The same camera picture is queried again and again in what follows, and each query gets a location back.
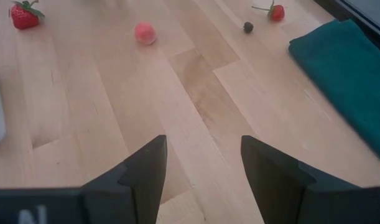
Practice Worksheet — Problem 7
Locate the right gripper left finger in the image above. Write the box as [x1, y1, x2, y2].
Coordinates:
[80, 134, 168, 224]

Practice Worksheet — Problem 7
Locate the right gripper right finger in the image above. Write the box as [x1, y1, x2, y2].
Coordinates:
[241, 135, 364, 224]

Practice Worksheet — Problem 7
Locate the green cloth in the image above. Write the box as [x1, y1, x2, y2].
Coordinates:
[288, 18, 380, 166]

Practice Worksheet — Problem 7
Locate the small strawberry with stem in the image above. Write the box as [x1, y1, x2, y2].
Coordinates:
[251, 0, 286, 22]

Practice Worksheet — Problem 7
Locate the pink ball fruit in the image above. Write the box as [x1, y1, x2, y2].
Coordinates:
[134, 21, 157, 46]

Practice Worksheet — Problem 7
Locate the large red strawberry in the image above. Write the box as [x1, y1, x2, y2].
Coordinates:
[9, 0, 46, 31]

